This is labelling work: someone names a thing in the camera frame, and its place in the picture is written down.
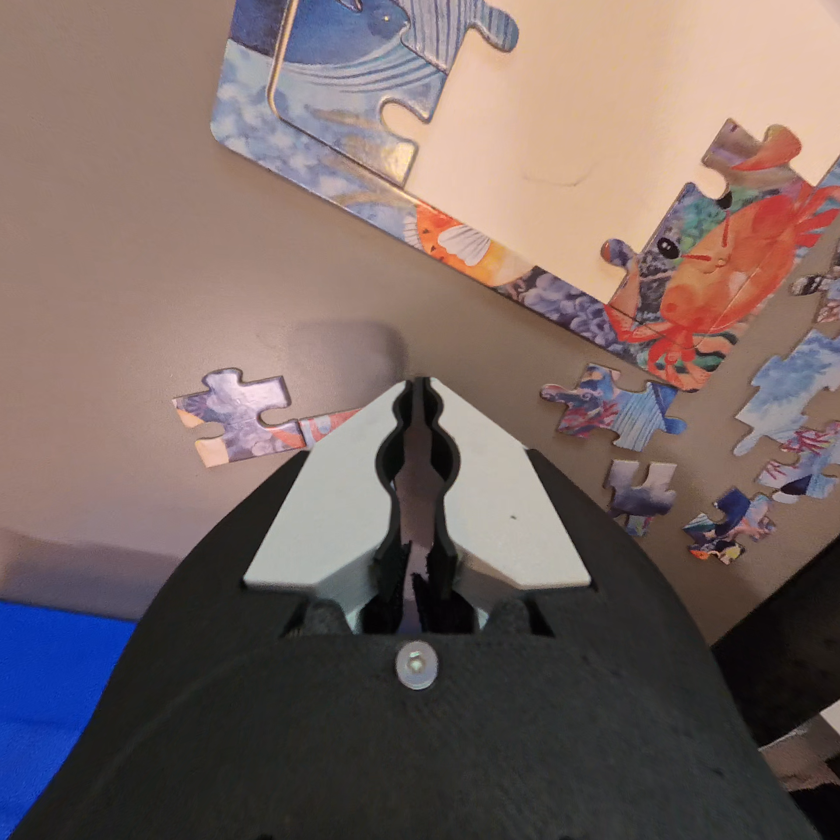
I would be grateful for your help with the jigsaw puzzle pieces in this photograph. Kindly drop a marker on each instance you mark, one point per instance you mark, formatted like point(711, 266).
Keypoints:
point(630, 413)

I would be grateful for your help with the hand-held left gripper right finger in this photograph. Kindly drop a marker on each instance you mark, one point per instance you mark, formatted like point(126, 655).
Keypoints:
point(518, 525)

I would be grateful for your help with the joined blue whale puzzle section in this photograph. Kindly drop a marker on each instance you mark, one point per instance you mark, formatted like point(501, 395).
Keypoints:
point(354, 65)

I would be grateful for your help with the purple bubble puzzle piece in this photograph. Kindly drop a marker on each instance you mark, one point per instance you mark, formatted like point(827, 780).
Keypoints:
point(236, 413)

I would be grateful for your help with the blue plastic bin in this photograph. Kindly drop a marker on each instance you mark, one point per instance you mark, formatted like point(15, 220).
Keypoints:
point(39, 709)

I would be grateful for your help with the orange coral puzzle piece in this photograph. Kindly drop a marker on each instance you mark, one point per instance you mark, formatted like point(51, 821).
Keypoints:
point(695, 282)

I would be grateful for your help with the puzzle frame board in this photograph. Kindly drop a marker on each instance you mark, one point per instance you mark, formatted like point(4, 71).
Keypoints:
point(558, 131)

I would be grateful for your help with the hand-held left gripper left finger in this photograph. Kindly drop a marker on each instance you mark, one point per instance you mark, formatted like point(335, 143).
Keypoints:
point(315, 525)

